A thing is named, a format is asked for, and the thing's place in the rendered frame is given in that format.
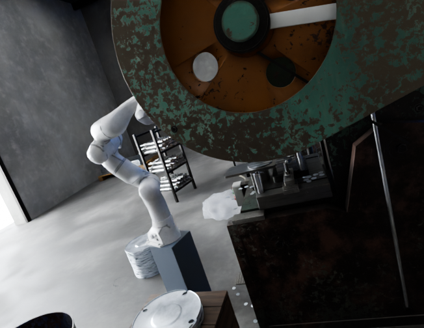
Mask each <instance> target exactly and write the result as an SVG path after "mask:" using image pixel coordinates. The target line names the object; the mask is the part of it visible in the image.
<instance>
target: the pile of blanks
mask: <svg viewBox="0 0 424 328"><path fill-rule="evenodd" d="M126 254H127V256H128V259H129V261H130V263H131V266H132V268H133V271H134V273H135V275H136V277H138V278H140V279H145V278H146V279H147V278H150V277H153V276H155V275H157V274H159V270H158V268H157V265H156V263H155V260H154V258H153V255H152V252H151V250H150V248H148V249H146V250H144V251H141V252H138V253H126Z"/></svg>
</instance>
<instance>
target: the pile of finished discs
mask: <svg viewBox="0 0 424 328"><path fill-rule="evenodd" d="M203 320H204V310H203V306H202V304H201V301H200V298H199V297H198V295H197V294H196V293H194V292H192V291H190V290H189V291H185V290H173V291H170V292H167V293H164V294H162V295H160V296H158V297H156V298H155V299H153V300H151V301H150V302H149V303H148V304H147V305H145V306H144V308H143V310H142V311H140V312H139V313H138V314H137V316H136V318H135V319H134V321H133V324H132V328H201V326H202V325H201V324H203Z"/></svg>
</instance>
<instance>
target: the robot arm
mask: <svg viewBox="0 0 424 328"><path fill-rule="evenodd" d="M134 113H135V117H136V119H137V120H138V121H139V122H141V123H143V124H144V125H150V124H154V122H153V121H152V120H151V119H150V118H149V117H148V115H147V114H146V113H145V112H144V111H143V110H142V108H141V107H140V105H139V104H138V102H137V101H136V99H135V98H134V96H133V97H132V98H130V99H128V100H127V101H126V102H124V103H123V104H121V105H120V106H119V107H117V108H116V109H115V110H114V111H112V112H111V113H109V114H108V115H106V116H104V117H102V118H100V119H99V120H98V121H96V122H95V123H94V124H93V125H92V126H91V130H90V131H91V134H92V136H93V138H94V141H93V142H92V143H91V144H90V147H89V149H88V151H87V156H88V158H89V159H90V160H91V161H92V162H94V163H95V164H102V165H103V166H104V167H105V168H106V169H107V170H108V171H109V172H111V173H112V174H113V175H115V176H116V177H118V178H119V179H121V180H123V181H124V182H125V183H127V184H131V185H134V186H136V187H139V195H140V197H141V198H142V200H143V202H144V203H145V205H146V207H147V209H148V211H149V213H150V216H151V218H152V227H151V228H150V230H149V232H148V239H147V242H146V244H148V245H152V246H155V247H159V248H161V247H163V246H165V245H168V244H171V243H173V242H175V241H176V240H177V239H178V238H179V237H180V236H181V232H180V229H179V228H178V227H177V225H176V223H175V221H174V220H173V216H172V214H171V213H170V211H169V209H168V205H167V203H166V200H165V198H164V196H163V195H162V193H161V190H160V186H161V181H160V179H159V177H157V176H156V175H155V174H152V173H150V172H148V171H146V170H144V169H142V168H140V167H138V166H137V165H135V164H134V163H132V162H131V161H130V160H128V159H126V158H125V157H123V156H121V155H120V154H119V152H118V149H119V148H121V147H122V140H123V138H122V134H123V132H125V130H126V129H127V126H128V124H129V121H130V120H131V117H132V116H133V114H134Z"/></svg>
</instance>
